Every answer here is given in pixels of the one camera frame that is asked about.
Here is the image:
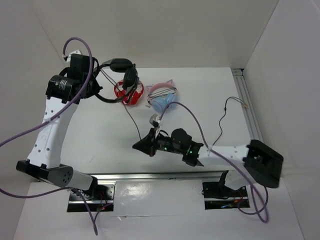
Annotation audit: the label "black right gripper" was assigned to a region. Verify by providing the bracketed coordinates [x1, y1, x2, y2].
[133, 127, 184, 156]

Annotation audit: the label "black headset with microphone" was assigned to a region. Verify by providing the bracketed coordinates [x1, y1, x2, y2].
[93, 58, 140, 105]

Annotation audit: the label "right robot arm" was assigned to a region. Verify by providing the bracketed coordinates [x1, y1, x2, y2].
[132, 127, 284, 196]

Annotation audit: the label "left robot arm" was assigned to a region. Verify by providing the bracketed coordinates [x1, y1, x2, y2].
[16, 53, 110, 200]

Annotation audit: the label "red headphones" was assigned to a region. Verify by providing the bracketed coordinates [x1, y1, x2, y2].
[113, 80, 144, 106]

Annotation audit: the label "pink and blue cat headphones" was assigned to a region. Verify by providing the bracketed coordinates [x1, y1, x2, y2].
[146, 79, 178, 113]

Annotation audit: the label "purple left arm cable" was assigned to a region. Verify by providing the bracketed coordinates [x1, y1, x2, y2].
[0, 37, 94, 200]

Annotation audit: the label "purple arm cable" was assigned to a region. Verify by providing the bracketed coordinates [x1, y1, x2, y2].
[158, 101, 270, 224]
[0, 37, 94, 200]

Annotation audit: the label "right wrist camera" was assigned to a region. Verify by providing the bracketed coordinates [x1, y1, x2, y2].
[149, 114, 161, 134]

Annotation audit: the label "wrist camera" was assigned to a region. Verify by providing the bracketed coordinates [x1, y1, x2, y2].
[62, 49, 82, 64]
[149, 114, 161, 134]

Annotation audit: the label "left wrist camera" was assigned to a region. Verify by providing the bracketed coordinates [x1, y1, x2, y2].
[62, 49, 82, 64]

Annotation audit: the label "aluminium rail at front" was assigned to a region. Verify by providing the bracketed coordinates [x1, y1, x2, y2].
[91, 170, 226, 182]

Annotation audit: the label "aluminium rail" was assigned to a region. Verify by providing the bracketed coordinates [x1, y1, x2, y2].
[91, 170, 226, 182]
[231, 68, 264, 142]

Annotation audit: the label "thin black sensor wire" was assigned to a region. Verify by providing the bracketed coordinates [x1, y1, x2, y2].
[212, 96, 250, 147]

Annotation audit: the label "aluminium rail at right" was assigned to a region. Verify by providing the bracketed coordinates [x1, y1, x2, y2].
[231, 68, 264, 142]

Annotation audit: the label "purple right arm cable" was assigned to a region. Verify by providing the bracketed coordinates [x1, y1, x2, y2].
[158, 101, 270, 224]

